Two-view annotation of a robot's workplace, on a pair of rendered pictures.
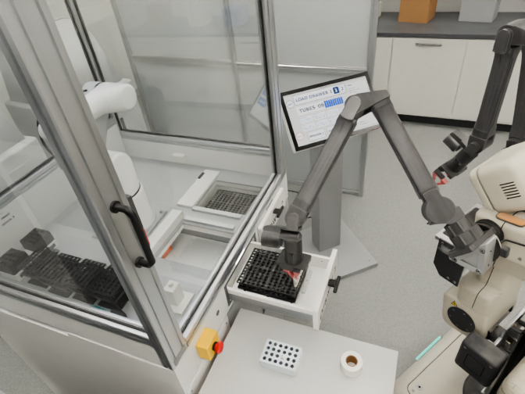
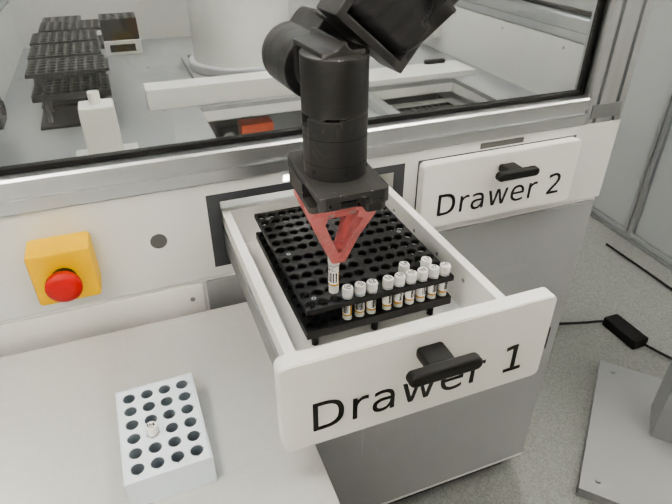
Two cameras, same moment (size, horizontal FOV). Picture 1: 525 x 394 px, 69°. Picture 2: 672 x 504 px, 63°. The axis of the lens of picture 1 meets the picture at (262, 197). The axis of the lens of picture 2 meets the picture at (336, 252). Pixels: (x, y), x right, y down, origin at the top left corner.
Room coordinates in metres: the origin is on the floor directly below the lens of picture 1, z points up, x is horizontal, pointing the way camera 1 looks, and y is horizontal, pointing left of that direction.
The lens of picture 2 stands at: (0.52, -0.39, 1.26)
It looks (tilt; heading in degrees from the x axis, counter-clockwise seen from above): 33 degrees down; 43
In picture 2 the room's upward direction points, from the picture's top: straight up
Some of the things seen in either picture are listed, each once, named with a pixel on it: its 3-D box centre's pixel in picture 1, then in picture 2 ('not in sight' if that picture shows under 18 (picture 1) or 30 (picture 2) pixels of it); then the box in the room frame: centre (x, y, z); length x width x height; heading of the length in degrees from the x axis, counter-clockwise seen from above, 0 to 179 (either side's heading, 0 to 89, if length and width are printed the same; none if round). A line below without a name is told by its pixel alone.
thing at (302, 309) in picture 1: (271, 276); (342, 263); (0.95, 0.00, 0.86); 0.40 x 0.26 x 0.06; 64
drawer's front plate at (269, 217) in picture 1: (272, 216); (499, 182); (1.28, -0.03, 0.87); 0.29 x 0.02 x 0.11; 154
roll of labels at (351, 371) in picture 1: (351, 363); not in sight; (0.62, -0.22, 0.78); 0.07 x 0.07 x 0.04
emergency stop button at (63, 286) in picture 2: (218, 346); (64, 284); (0.68, 0.20, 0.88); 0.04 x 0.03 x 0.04; 154
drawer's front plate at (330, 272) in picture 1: (326, 287); (421, 366); (0.86, -0.18, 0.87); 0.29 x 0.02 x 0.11; 154
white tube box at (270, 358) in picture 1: (280, 356); (164, 434); (0.67, 0.01, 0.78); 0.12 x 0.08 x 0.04; 65
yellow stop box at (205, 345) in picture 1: (208, 344); (64, 269); (0.70, 0.23, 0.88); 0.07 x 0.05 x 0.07; 154
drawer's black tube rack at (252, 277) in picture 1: (273, 275); (345, 263); (0.95, 0.00, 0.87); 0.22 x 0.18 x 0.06; 64
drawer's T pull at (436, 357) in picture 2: (333, 283); (438, 360); (0.85, -0.21, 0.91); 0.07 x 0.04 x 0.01; 154
